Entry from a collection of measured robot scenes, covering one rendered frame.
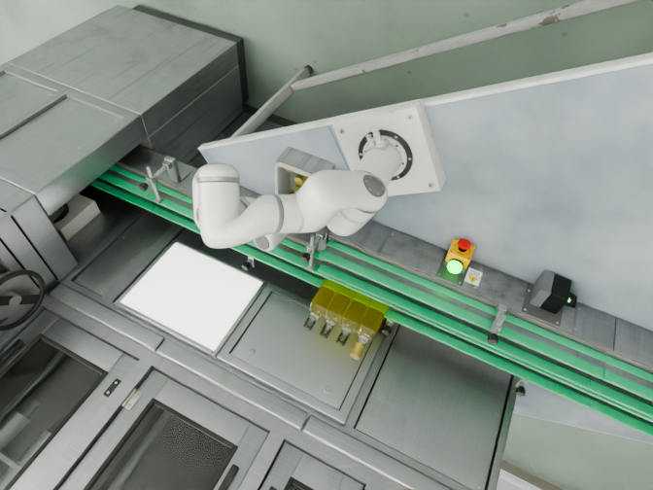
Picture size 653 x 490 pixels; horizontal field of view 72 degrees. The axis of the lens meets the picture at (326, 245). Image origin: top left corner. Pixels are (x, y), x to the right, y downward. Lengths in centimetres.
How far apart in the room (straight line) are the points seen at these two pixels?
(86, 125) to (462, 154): 134
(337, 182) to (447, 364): 92
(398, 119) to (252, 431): 101
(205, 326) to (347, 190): 86
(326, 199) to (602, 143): 64
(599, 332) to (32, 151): 191
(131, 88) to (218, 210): 119
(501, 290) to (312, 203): 76
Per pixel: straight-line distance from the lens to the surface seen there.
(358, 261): 143
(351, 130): 126
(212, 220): 93
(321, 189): 90
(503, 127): 119
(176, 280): 174
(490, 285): 147
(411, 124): 119
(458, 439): 157
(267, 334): 158
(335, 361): 154
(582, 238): 138
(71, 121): 196
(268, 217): 91
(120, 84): 209
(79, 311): 180
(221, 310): 164
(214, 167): 94
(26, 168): 181
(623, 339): 156
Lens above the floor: 176
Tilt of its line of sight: 36 degrees down
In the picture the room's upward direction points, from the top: 147 degrees counter-clockwise
